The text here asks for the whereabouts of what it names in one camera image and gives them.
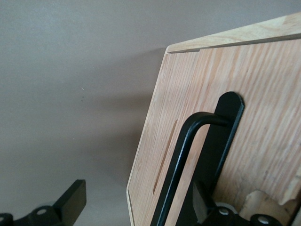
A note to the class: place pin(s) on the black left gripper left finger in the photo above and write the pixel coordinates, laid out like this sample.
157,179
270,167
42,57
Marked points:
68,207

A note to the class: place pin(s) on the light wooden cabinet body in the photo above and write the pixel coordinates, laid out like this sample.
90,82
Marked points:
235,36

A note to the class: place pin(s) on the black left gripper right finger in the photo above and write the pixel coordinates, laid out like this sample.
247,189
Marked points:
207,212

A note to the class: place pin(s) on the light wooden drawer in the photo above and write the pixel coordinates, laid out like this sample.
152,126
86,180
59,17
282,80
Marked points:
258,106

